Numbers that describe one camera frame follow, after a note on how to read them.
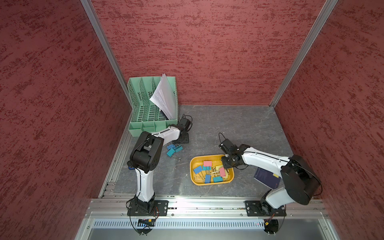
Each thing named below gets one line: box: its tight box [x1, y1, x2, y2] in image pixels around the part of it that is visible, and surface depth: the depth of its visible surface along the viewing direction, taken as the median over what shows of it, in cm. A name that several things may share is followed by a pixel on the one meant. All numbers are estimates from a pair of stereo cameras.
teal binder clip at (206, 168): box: [202, 165, 212, 171], surface depth 88 cm
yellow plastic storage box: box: [189, 154, 235, 186], surface depth 89 cm
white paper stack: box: [149, 73, 177, 120], surface depth 97 cm
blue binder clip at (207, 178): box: [205, 174, 211, 184], surface depth 83 cm
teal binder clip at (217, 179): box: [213, 176, 224, 183], surface depth 85 cm
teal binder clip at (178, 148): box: [174, 145, 183, 153], surface depth 97 cm
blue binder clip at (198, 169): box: [193, 165, 203, 175], surface depth 88 cm
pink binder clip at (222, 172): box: [219, 167, 226, 177], surface depth 85 cm
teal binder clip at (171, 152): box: [166, 148, 176, 157], surface depth 94 cm
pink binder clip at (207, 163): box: [203, 161, 212, 167], surface depth 89 cm
